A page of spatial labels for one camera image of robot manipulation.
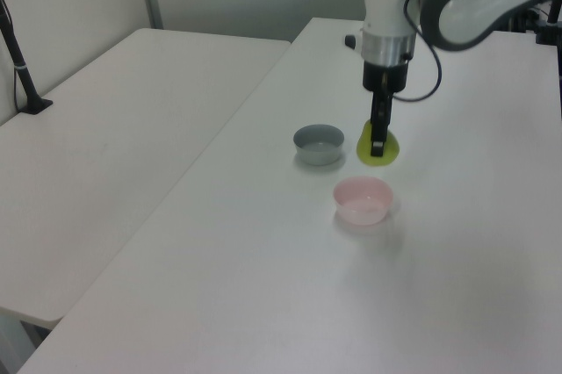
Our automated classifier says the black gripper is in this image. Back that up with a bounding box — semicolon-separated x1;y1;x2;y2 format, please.
362;60;412;158

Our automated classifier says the green pear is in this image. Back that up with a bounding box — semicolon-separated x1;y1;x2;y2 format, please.
354;119;401;169

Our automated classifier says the grey plastic bowl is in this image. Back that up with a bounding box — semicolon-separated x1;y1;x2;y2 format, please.
292;124;345;167

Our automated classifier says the pink plastic bowl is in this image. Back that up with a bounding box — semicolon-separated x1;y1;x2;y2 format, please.
332;176;394;227

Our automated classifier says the black pole clamp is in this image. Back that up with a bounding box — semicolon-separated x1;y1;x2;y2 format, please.
533;0;562;46

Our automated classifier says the white side table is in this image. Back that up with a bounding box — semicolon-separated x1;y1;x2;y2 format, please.
0;27;293;374

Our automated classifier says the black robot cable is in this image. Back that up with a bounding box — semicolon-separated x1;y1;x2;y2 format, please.
392;0;443;104

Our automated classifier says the black camera pole with base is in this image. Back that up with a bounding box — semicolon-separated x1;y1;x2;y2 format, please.
0;0;54;117

